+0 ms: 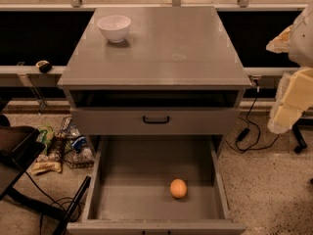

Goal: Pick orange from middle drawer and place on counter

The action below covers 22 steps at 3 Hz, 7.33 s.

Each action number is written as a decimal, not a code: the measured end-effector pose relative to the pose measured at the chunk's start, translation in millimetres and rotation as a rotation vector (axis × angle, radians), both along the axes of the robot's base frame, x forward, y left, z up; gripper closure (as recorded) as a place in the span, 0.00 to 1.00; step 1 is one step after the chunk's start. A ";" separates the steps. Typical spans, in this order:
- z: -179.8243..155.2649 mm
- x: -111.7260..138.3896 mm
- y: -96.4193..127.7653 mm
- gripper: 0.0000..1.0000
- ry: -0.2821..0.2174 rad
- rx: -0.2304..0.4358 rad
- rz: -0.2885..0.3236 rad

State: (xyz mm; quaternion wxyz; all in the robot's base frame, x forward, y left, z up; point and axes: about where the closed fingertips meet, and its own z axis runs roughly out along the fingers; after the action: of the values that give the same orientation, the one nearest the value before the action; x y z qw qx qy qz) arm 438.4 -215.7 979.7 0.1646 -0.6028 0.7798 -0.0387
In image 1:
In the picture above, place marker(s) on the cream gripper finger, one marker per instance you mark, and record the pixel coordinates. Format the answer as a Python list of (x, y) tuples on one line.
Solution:
[(294, 96), (281, 43)]

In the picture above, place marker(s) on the orange fruit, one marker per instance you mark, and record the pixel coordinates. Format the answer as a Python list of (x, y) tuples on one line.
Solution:
[(178, 188)]

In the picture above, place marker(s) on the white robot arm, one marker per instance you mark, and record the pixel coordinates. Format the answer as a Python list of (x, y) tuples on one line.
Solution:
[(301, 39)]

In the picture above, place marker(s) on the grey drawer cabinet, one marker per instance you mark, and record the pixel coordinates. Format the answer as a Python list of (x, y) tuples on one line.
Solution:
[(172, 58)]

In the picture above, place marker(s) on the open grey bottom drawer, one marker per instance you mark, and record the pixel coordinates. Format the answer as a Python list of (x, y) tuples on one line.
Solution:
[(129, 192)]

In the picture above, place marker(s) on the closed grey upper drawer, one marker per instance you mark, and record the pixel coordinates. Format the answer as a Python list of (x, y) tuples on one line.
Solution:
[(97, 121)]

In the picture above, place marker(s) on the black stand leg with caster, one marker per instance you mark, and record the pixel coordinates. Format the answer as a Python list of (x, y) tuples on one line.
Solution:
[(301, 144)]

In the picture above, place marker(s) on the white ceramic bowl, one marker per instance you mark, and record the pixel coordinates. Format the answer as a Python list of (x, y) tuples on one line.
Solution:
[(115, 27)]

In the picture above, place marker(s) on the black tape measure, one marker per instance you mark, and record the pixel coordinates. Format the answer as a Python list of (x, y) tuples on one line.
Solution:
[(44, 66)]

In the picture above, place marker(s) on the green snack bag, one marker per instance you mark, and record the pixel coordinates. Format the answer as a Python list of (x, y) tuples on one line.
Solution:
[(46, 134)]

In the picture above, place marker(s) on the yellow snack bag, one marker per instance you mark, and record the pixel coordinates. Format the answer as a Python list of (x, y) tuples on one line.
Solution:
[(45, 163)]

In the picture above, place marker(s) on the black chair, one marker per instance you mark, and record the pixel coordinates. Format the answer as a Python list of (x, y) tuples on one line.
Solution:
[(18, 150)]

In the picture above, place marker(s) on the black drawer handle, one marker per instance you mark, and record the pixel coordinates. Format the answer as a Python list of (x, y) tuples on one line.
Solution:
[(155, 120)]

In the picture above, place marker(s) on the grey metal rail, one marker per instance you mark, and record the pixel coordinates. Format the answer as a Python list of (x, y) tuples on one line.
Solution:
[(18, 76)]

